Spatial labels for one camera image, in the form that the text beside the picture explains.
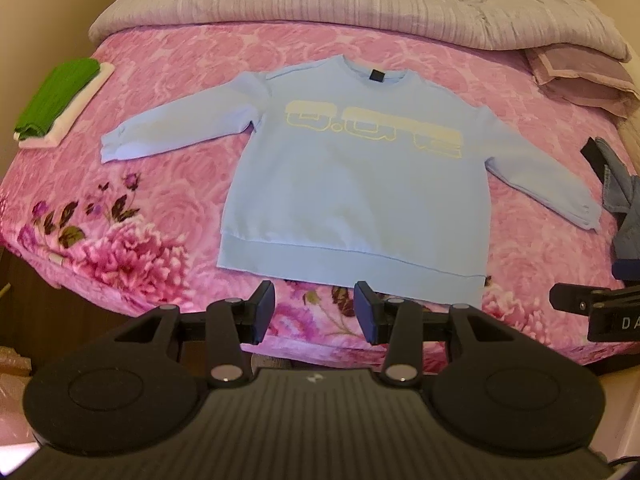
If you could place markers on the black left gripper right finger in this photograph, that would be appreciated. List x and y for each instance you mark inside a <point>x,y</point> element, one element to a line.
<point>404,326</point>

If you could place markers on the mauve pillow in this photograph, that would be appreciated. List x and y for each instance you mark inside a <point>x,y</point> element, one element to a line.
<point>584,77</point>

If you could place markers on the green folded garment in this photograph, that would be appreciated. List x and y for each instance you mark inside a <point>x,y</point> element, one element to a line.
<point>54,95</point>

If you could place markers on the pink floral bed blanket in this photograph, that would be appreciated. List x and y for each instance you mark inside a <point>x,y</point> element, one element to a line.
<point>127,235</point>

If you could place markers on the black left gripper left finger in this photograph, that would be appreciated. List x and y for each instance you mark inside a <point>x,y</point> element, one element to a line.
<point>223,327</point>

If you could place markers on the white folded garment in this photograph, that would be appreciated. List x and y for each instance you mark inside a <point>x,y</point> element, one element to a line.
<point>62,125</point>

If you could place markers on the light blue sweatshirt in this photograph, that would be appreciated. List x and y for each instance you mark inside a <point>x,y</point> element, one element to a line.
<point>354,175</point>

